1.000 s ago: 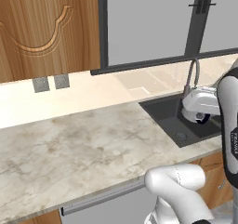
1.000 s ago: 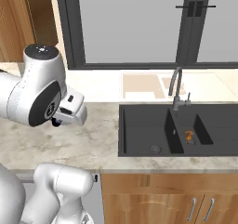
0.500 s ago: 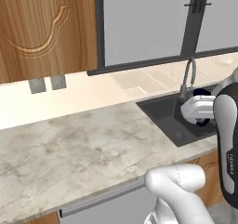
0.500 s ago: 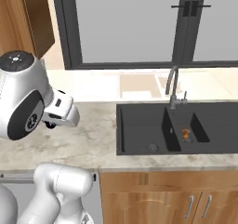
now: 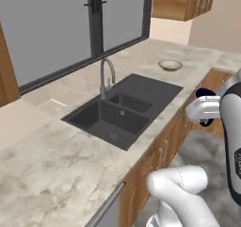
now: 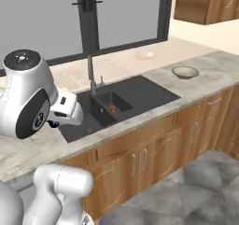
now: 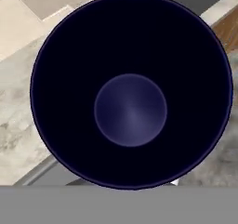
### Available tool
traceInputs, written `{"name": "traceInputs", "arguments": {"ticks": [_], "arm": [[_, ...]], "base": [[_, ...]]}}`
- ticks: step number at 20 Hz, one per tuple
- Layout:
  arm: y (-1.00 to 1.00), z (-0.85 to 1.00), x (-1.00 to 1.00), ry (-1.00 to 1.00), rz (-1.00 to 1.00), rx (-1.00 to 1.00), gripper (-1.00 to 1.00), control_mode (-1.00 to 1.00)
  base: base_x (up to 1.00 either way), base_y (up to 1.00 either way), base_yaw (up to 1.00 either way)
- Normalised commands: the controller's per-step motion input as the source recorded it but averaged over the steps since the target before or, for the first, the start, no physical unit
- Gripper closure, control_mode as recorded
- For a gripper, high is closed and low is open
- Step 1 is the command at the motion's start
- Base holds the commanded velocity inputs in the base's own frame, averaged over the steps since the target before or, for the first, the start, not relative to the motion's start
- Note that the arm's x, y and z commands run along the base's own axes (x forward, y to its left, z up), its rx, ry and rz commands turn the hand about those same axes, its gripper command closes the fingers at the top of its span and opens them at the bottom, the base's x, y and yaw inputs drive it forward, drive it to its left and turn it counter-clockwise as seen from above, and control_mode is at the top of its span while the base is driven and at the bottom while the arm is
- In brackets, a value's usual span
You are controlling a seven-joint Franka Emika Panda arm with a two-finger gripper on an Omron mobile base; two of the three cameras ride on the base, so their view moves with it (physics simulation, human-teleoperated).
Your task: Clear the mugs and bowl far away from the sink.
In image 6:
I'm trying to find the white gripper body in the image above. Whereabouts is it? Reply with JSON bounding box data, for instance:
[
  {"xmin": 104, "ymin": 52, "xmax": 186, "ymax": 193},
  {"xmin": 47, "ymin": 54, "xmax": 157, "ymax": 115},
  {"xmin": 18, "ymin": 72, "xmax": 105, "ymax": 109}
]
[{"xmin": 49, "ymin": 102, "xmax": 85, "ymax": 127}]

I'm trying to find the black kitchen sink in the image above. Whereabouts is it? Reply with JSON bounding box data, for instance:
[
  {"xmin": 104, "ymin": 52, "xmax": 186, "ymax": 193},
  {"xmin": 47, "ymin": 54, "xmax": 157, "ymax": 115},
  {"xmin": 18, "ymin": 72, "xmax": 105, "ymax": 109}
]
[{"xmin": 58, "ymin": 75, "xmax": 182, "ymax": 145}]

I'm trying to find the grey speckled bowl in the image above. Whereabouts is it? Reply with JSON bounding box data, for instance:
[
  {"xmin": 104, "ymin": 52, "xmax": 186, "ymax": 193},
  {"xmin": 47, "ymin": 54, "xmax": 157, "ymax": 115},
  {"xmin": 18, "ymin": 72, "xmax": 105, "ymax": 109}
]
[{"xmin": 171, "ymin": 65, "xmax": 201, "ymax": 80}]

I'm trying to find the grey metal tap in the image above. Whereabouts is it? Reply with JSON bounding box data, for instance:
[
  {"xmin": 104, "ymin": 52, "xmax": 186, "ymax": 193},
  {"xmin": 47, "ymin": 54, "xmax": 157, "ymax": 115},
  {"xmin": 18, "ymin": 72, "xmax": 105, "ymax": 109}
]
[{"xmin": 86, "ymin": 54, "xmax": 105, "ymax": 96}]

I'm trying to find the wide wooden drawer front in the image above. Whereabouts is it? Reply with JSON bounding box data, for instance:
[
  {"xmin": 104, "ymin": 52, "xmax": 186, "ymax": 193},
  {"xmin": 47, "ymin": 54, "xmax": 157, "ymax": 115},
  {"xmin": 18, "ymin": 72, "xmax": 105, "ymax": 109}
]
[{"xmin": 93, "ymin": 114, "xmax": 176, "ymax": 162}]

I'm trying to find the wooden cupboard door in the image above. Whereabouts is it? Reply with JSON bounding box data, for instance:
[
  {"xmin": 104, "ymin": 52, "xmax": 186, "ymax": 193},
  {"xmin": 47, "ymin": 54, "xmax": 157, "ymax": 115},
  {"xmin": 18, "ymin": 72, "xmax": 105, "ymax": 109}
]
[
  {"xmin": 193, "ymin": 107, "xmax": 226, "ymax": 158},
  {"xmin": 156, "ymin": 125, "xmax": 196, "ymax": 183},
  {"xmin": 136, "ymin": 138, "xmax": 163, "ymax": 195},
  {"xmin": 81, "ymin": 152, "xmax": 140, "ymax": 222}
]

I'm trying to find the dark framed window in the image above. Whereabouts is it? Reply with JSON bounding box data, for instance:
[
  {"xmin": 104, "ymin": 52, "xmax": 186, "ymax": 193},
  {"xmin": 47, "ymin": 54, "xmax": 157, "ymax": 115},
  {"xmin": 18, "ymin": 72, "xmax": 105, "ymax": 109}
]
[{"xmin": 0, "ymin": 0, "xmax": 175, "ymax": 77}]

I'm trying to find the short wooden drawer front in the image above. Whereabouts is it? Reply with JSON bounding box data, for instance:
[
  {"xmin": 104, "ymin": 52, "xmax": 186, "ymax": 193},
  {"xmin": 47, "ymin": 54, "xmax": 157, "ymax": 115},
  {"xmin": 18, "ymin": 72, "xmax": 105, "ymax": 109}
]
[{"xmin": 198, "ymin": 88, "xmax": 233, "ymax": 122}]

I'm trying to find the wooden corner cupboard run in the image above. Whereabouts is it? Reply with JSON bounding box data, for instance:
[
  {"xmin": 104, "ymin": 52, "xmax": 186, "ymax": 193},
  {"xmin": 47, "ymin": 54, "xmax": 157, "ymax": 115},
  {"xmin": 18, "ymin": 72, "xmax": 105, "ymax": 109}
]
[{"xmin": 216, "ymin": 84, "xmax": 239, "ymax": 162}]

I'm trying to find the silver cupboard door handle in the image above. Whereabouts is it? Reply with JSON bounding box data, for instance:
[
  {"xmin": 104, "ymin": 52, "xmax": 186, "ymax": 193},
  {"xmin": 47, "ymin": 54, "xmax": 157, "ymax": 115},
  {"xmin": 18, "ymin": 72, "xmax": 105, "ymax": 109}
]
[
  {"xmin": 131, "ymin": 153, "xmax": 137, "ymax": 176},
  {"xmin": 142, "ymin": 148, "xmax": 148, "ymax": 171},
  {"xmin": 191, "ymin": 121, "xmax": 201, "ymax": 137}
]

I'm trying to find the silver drawer handle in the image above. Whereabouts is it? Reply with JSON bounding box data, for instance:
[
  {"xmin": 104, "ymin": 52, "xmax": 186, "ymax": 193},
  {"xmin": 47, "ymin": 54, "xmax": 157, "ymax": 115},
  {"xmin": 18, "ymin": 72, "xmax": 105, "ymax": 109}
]
[{"xmin": 206, "ymin": 97, "xmax": 223, "ymax": 106}]

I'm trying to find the wooden wall cupboard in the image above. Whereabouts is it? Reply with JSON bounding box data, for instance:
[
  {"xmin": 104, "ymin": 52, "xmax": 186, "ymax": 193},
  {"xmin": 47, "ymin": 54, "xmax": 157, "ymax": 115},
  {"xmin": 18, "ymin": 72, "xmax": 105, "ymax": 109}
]
[{"xmin": 173, "ymin": 0, "xmax": 239, "ymax": 26}]

